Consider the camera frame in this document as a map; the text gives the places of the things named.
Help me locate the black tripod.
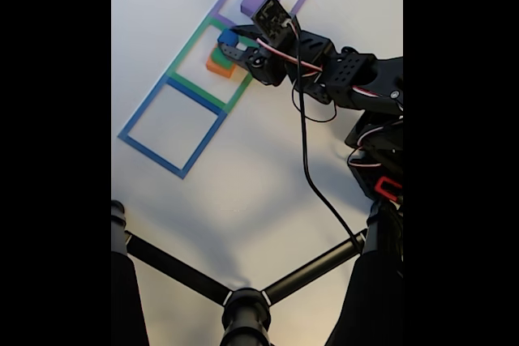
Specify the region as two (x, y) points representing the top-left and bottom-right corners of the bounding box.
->
(111, 199), (404, 346)

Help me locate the large orange cube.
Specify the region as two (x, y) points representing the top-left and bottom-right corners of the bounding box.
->
(205, 56), (238, 79)

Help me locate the medium green cube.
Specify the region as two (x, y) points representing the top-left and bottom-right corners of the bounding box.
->
(210, 45), (238, 70)

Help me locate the red clamp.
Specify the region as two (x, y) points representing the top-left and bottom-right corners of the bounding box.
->
(373, 176), (404, 202)

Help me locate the gripper camera board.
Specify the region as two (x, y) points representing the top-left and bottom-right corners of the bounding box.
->
(250, 0), (301, 49)

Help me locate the blue square tape frame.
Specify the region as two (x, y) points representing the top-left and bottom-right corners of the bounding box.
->
(117, 73), (229, 180)

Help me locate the black camera cable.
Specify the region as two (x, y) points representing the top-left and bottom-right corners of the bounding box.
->
(291, 21), (366, 254)

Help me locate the small blue cube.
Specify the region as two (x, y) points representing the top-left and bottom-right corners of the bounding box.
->
(217, 28), (240, 49)

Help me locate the green square tape frame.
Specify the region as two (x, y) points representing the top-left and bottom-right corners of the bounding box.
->
(166, 15), (256, 114)

